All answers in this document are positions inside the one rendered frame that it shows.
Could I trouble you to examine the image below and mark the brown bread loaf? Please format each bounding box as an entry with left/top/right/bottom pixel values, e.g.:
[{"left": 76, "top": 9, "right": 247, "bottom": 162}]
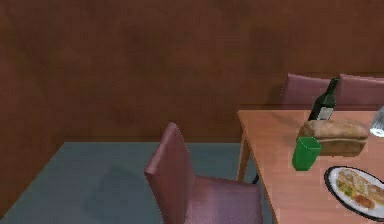
[{"left": 297, "top": 119, "right": 370, "bottom": 158}]

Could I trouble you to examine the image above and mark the dark green wine bottle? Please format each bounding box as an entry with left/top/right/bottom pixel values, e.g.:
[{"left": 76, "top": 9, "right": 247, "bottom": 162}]
[{"left": 307, "top": 77, "right": 340, "bottom": 122}]

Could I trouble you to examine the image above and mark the white plate with food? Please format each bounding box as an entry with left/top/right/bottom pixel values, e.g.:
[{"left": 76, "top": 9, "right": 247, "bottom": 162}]
[{"left": 323, "top": 165, "right": 384, "bottom": 222}]

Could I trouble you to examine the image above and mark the green plastic cup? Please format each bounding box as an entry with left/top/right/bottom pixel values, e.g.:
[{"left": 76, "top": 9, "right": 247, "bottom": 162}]
[{"left": 291, "top": 136, "right": 323, "bottom": 172}]

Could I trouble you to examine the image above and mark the wooden dining table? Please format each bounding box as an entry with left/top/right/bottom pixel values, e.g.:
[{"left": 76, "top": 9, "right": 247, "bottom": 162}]
[{"left": 235, "top": 109, "right": 384, "bottom": 224}]

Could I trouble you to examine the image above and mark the clear glass vessel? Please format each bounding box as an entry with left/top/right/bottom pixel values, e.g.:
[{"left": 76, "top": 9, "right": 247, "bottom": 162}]
[{"left": 369, "top": 105, "right": 384, "bottom": 138}]

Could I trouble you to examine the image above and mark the maroon padded dining chair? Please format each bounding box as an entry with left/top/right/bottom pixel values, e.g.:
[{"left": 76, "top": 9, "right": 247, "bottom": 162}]
[
  {"left": 334, "top": 73, "right": 384, "bottom": 107},
  {"left": 280, "top": 73, "right": 334, "bottom": 106},
  {"left": 143, "top": 121, "right": 264, "bottom": 224}
]

